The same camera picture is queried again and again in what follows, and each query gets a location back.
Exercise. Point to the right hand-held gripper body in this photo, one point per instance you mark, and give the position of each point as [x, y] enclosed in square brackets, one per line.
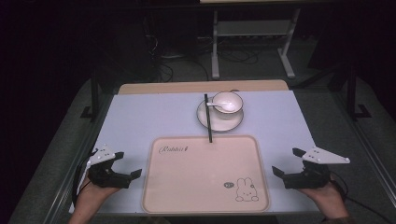
[311, 179]

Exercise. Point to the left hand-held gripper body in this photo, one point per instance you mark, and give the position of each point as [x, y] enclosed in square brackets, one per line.
[107, 179]

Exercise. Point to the person's left hand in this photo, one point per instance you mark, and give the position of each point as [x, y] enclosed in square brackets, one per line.
[93, 196]

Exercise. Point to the person's right hand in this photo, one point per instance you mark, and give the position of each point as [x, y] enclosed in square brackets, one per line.
[327, 197]

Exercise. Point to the pale blue table mat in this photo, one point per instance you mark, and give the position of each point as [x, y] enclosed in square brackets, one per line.
[149, 115]

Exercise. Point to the black metal stand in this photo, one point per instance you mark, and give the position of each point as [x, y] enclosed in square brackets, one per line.
[94, 99]
[352, 93]

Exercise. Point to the pink rabbit print tray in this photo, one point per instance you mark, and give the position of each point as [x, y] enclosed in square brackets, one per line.
[205, 177]

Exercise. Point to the white saucer with dark rim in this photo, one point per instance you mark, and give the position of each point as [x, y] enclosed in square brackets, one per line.
[222, 124]

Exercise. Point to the white ceramic spoon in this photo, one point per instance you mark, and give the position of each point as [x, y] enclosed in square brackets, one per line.
[226, 106]

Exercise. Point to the black chopsticks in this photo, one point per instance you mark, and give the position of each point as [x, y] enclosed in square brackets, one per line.
[209, 124]

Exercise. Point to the white bowl with dark rim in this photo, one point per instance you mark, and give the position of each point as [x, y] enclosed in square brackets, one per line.
[233, 97]

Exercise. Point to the metal rail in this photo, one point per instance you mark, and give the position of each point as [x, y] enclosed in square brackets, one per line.
[370, 155]
[67, 177]

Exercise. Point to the white metal desk frame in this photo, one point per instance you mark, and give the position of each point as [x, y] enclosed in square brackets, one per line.
[214, 46]

